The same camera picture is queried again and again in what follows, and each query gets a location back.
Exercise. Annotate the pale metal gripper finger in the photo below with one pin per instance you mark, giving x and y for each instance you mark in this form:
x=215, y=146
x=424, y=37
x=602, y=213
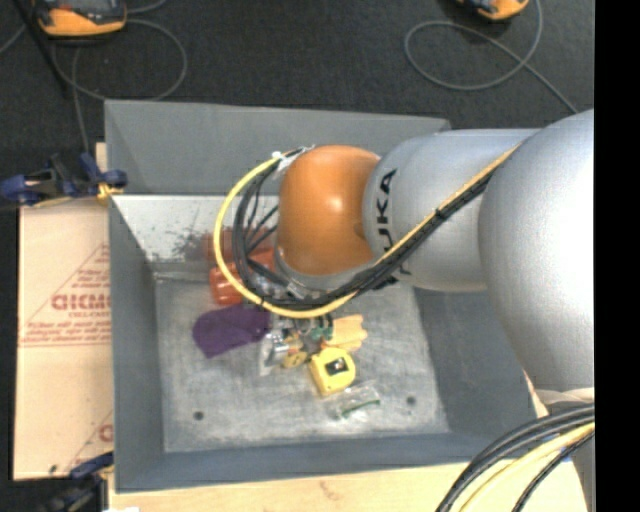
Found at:
x=272, y=352

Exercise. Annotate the small yellow round piece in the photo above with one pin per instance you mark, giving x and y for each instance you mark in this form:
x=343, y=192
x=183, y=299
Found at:
x=294, y=359

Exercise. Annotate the purple cloth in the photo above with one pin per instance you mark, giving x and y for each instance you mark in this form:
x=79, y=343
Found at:
x=225, y=330

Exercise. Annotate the yellow tape measure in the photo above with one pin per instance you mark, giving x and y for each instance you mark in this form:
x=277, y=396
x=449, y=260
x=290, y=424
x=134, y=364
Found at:
x=332, y=370

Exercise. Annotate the pale yellow wooden block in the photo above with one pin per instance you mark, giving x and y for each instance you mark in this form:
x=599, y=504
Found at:
x=350, y=332

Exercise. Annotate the grey metal bin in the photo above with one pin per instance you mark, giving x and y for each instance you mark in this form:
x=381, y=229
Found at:
x=260, y=410

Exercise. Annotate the orange plastic block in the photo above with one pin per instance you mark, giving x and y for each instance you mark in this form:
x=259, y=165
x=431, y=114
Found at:
x=225, y=290

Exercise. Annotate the clear plastic packet green contents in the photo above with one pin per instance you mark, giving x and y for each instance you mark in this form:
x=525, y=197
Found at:
x=355, y=402

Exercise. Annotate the brown cardboard board red print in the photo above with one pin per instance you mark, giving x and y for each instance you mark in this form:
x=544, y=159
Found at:
x=60, y=380

